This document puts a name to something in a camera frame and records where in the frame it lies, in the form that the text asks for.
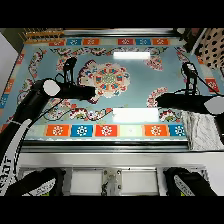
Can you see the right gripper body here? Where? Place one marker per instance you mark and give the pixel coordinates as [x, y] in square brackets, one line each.
[173, 100]

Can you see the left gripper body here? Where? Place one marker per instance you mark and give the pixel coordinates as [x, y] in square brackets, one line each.
[81, 92]

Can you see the white patterned garment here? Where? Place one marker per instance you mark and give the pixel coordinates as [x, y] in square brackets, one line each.
[203, 130]

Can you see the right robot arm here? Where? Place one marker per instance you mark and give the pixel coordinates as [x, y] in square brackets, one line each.
[211, 105]

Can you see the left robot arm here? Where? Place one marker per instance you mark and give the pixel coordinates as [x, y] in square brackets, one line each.
[31, 101]

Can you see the white black-dotted fabric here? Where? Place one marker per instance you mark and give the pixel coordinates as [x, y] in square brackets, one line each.
[211, 46]

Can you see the wooden rack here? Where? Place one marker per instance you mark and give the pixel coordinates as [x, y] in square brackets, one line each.
[43, 35]

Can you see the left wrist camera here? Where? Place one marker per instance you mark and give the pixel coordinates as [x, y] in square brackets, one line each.
[69, 71]

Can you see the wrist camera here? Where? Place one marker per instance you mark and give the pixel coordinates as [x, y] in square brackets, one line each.
[69, 71]
[190, 75]

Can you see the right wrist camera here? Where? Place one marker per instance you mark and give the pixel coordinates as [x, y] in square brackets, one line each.
[190, 75]

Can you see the silver frame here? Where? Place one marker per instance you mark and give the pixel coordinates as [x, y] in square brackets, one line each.
[113, 156]

